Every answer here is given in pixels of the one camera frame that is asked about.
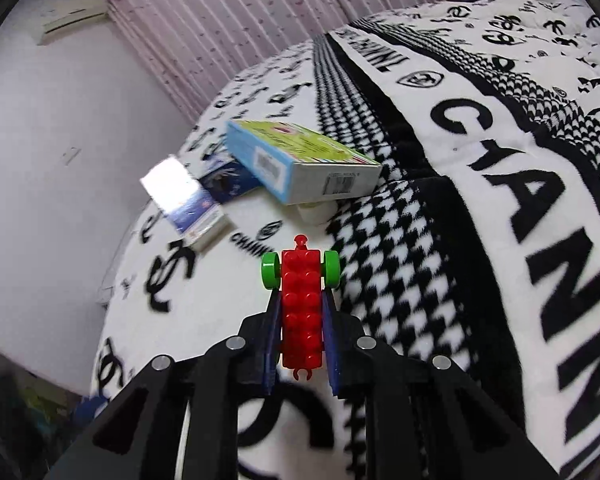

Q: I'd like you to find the dark blue small carton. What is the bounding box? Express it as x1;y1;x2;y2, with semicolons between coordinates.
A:
199;153;262;204

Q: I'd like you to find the white blue small box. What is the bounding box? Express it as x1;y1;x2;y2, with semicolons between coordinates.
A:
140;155;230;252

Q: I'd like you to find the white wall socket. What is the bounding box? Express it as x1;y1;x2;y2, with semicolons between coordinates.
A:
61;146;81;166

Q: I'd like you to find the white wall air conditioner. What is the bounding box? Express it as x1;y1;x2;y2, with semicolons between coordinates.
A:
31;0;108;46

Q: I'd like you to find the white plastic storage box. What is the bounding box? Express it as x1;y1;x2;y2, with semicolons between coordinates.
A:
96;254;122;310

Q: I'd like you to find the red green toy block car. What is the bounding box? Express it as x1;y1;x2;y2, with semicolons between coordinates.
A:
261;234;341;379

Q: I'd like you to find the light blue green carton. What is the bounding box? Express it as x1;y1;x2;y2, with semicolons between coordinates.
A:
224;120;382;205

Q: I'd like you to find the pink dotted curtain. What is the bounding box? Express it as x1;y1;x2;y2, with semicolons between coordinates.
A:
107;0;439;122

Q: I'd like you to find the black white logo blanket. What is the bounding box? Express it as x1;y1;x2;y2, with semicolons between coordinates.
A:
92;0;600;479

